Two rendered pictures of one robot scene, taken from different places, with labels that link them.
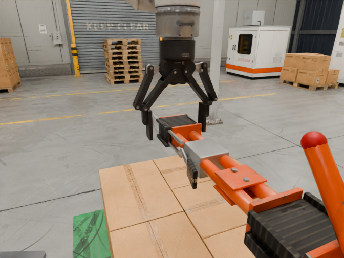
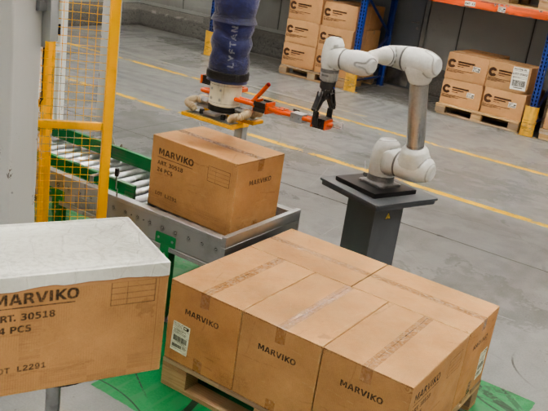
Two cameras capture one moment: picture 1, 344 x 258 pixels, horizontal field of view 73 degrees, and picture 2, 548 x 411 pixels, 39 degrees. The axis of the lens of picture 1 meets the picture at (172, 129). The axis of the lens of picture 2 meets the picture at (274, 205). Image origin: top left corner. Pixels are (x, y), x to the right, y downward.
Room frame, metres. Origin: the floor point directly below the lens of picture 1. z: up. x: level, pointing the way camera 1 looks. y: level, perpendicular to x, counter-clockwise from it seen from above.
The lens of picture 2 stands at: (3.39, -2.41, 2.05)
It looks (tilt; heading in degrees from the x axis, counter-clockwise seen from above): 19 degrees down; 143
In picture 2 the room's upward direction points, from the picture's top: 8 degrees clockwise
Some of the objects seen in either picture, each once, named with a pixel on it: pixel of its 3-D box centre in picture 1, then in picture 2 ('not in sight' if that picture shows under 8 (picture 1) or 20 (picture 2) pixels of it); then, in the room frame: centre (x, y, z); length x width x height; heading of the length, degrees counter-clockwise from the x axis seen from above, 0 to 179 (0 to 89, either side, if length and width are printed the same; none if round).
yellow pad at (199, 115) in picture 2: not in sight; (212, 116); (0.01, -0.33, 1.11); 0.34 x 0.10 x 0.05; 22
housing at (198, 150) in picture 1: (205, 156); (298, 117); (0.40, -0.07, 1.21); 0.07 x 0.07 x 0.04; 22
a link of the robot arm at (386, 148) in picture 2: not in sight; (386, 156); (0.32, 0.67, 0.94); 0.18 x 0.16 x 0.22; 14
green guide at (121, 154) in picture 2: not in sight; (99, 143); (-1.21, -0.42, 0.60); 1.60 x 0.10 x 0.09; 21
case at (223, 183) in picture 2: not in sight; (214, 178); (-0.02, -0.25, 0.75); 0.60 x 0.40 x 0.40; 19
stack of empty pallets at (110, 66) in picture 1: (122, 60); not in sight; (7.90, 1.64, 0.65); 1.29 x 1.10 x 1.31; 22
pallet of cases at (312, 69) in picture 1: (309, 70); not in sight; (7.00, -4.09, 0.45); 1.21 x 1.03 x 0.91; 22
